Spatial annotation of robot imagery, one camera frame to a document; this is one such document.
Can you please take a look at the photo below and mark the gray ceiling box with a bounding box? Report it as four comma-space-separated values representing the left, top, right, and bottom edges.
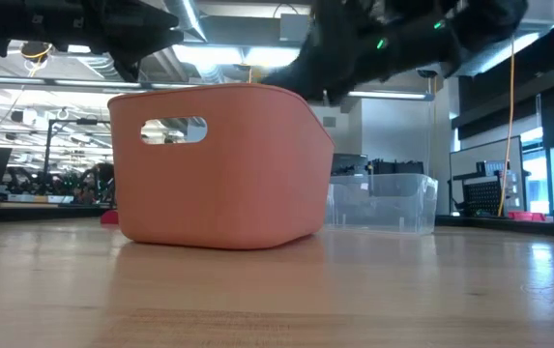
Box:
278, 13, 312, 43

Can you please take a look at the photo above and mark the black bench equipment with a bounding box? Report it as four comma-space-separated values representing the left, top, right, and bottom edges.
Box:
367, 158, 425, 176

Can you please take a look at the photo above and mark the orange plastic bin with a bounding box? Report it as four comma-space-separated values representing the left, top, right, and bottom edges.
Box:
106, 82, 335, 251

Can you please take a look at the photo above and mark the black perforated panel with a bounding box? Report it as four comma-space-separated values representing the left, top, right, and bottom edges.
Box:
460, 177, 504, 218

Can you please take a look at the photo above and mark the smooth silver ceiling duct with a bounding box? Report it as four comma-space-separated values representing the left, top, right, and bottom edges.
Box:
164, 0, 210, 44

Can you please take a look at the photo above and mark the clear plastic bin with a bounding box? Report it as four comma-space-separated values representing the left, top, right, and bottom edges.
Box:
323, 172, 439, 236

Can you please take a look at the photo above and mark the gray partition panel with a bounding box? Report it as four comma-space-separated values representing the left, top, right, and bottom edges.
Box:
449, 135, 525, 217

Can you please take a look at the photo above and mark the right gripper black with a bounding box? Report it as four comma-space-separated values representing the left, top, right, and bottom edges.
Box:
261, 0, 452, 105

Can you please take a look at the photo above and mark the red plastic tray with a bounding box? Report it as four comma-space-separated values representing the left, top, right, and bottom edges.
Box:
507, 210, 547, 222

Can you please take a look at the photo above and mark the black ceiling cable reel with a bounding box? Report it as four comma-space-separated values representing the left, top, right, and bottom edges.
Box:
19, 41, 54, 64

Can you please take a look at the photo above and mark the long linear ceiling light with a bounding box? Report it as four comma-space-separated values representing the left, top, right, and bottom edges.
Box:
0, 74, 436, 102

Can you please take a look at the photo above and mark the yellow hanging cable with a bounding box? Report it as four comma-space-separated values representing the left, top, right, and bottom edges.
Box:
497, 37, 517, 218

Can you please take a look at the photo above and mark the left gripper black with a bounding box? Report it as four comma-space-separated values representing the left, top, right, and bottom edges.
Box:
80, 0, 185, 82

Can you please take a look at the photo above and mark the black aluminium table frame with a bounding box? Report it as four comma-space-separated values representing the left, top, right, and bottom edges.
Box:
0, 202, 554, 241

